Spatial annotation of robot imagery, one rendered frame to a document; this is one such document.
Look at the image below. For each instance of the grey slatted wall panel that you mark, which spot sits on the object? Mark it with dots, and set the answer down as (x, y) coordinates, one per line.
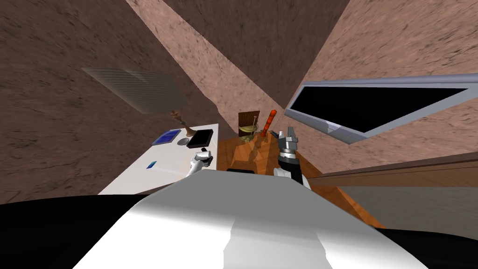
(138, 89)

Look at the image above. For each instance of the black box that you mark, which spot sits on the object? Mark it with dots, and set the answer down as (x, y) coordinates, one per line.
(200, 138)

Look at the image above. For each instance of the white desk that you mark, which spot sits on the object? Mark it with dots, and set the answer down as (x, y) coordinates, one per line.
(168, 162)

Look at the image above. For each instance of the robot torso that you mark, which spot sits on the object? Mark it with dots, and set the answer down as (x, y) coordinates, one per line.
(239, 224)

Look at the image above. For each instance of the orange red pepper mill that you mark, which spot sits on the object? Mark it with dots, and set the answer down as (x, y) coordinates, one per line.
(269, 122)

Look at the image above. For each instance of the brown wooden box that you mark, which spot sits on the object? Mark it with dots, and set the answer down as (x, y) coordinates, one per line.
(248, 118)

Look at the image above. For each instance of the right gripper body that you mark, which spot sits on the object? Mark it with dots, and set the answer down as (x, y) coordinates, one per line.
(288, 144)

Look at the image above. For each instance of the grey round disc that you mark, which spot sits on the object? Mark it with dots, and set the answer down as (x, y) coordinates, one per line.
(183, 141)

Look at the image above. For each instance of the grey framed window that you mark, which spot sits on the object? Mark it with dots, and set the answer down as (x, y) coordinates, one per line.
(373, 106)

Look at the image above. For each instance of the olive green bowl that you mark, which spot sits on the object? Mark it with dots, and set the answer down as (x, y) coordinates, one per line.
(248, 134)

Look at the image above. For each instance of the blue book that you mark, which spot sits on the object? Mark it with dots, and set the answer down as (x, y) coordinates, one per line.
(167, 137)

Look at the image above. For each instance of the orange wooden table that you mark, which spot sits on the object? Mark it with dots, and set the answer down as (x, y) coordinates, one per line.
(257, 157)

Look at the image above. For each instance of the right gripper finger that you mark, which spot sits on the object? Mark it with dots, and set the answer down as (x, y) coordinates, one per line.
(291, 133)
(276, 134)

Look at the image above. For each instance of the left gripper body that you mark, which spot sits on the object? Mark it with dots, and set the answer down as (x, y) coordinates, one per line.
(203, 158)

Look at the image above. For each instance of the brown wooden figurine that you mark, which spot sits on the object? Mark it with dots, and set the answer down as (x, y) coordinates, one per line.
(188, 130)

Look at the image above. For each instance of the small blue card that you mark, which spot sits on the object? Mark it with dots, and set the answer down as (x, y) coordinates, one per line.
(151, 164)

